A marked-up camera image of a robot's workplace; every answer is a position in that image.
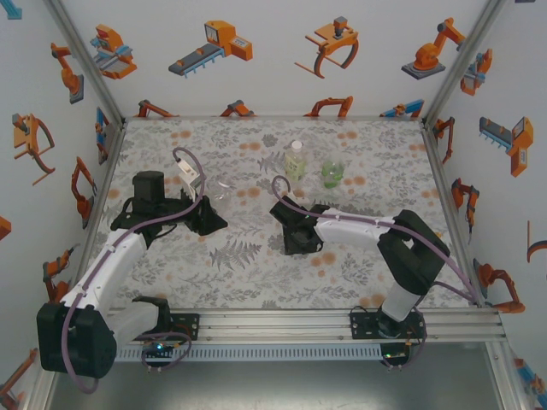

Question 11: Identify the clear bottle yellow green label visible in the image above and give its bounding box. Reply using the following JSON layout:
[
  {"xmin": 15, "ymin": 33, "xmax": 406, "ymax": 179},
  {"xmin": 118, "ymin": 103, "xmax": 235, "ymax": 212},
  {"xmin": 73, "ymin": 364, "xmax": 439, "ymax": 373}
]
[{"xmin": 284, "ymin": 139, "xmax": 309, "ymax": 184}]

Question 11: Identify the small green-tinted plastic cup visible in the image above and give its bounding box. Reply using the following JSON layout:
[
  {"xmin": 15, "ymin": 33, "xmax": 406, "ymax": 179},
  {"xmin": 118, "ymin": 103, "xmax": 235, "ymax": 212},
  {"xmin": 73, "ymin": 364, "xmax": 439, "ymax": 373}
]
[{"xmin": 321, "ymin": 157, "xmax": 347, "ymax": 190}]

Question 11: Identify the grey floral table cloth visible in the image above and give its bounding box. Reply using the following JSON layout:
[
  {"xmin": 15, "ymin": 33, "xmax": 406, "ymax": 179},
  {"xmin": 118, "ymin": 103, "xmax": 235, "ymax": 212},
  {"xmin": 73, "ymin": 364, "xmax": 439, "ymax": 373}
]
[{"xmin": 85, "ymin": 117, "xmax": 488, "ymax": 311}]

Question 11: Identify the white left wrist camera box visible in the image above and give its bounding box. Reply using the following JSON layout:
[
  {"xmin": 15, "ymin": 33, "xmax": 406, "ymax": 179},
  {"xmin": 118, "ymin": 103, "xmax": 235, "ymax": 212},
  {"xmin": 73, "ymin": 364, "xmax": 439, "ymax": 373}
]
[{"xmin": 176, "ymin": 156, "xmax": 205, "ymax": 202}]

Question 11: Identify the aluminium table side rail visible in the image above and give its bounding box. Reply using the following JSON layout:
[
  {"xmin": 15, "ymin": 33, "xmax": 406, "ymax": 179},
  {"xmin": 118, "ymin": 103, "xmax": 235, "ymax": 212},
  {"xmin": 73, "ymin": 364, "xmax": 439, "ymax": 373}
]
[
  {"xmin": 421, "ymin": 119, "xmax": 491, "ymax": 308},
  {"xmin": 57, "ymin": 119, "xmax": 129, "ymax": 302}
]

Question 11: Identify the wide aluminium mounting rail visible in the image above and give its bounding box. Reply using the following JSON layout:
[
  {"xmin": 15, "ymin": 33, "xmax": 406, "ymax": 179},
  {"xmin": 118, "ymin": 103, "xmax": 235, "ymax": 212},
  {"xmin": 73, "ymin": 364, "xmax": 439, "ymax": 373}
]
[{"xmin": 109, "ymin": 309, "xmax": 508, "ymax": 345}]

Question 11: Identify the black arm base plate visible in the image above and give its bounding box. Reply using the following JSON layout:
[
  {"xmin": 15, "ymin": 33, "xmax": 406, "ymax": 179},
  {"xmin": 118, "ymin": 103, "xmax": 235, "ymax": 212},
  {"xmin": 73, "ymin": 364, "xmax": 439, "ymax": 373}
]
[
  {"xmin": 349, "ymin": 307, "xmax": 428, "ymax": 341},
  {"xmin": 122, "ymin": 313, "xmax": 201, "ymax": 342}
]

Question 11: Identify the thin aluminium rear rail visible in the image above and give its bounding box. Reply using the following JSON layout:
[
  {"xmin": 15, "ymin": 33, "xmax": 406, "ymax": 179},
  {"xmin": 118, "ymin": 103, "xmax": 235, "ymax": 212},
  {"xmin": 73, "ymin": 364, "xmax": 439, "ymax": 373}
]
[{"xmin": 121, "ymin": 114, "xmax": 428, "ymax": 121}]

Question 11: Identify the white slotted cable duct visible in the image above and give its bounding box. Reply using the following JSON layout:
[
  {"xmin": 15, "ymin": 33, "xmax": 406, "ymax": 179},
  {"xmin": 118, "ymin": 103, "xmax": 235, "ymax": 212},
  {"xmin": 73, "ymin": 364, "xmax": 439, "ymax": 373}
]
[{"xmin": 115, "ymin": 344, "xmax": 384, "ymax": 363}]

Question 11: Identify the aluminium frame post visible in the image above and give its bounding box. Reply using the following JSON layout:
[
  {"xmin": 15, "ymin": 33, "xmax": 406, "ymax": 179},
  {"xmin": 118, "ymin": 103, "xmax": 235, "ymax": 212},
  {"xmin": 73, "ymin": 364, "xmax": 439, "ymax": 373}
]
[
  {"xmin": 421, "ymin": 0, "xmax": 508, "ymax": 129},
  {"xmin": 42, "ymin": 0, "xmax": 127, "ymax": 129}
]

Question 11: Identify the aluminium frame leg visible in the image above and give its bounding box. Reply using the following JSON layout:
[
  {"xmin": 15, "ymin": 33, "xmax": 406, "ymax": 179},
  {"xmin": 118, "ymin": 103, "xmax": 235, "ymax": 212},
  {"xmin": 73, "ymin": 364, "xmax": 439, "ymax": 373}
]
[
  {"xmin": 485, "ymin": 341, "xmax": 526, "ymax": 410},
  {"xmin": 21, "ymin": 371, "xmax": 55, "ymax": 410}
]

